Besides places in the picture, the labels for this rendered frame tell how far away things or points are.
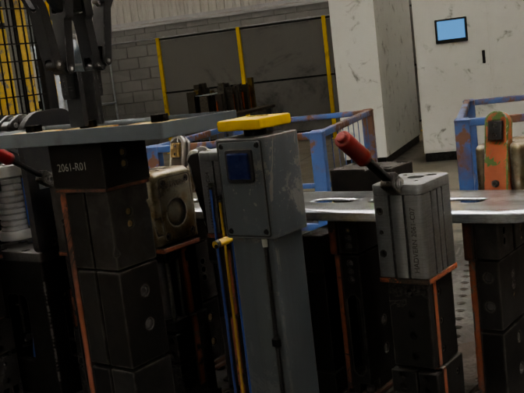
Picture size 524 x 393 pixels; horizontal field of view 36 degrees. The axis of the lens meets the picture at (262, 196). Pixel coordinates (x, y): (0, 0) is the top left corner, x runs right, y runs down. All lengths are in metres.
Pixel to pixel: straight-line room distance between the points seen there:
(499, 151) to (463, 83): 8.01
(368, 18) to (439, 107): 1.27
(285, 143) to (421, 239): 0.20
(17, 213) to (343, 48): 8.13
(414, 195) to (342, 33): 8.46
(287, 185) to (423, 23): 8.43
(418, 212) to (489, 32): 8.33
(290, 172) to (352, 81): 8.50
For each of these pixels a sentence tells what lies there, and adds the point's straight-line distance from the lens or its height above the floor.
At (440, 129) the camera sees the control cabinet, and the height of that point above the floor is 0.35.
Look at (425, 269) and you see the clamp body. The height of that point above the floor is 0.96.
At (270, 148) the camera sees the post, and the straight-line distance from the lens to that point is 0.88.
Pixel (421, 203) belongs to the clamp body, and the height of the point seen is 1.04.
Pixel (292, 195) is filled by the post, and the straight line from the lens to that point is 0.91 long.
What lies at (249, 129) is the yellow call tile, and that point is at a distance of 0.88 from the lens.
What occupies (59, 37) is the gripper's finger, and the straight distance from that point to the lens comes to 1.08.
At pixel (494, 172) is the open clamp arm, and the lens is 1.28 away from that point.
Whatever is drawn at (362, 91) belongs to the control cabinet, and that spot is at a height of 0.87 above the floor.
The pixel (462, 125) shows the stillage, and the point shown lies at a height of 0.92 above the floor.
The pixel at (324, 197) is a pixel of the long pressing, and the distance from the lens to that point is 1.30.
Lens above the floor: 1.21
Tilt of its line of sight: 9 degrees down
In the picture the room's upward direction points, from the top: 7 degrees counter-clockwise
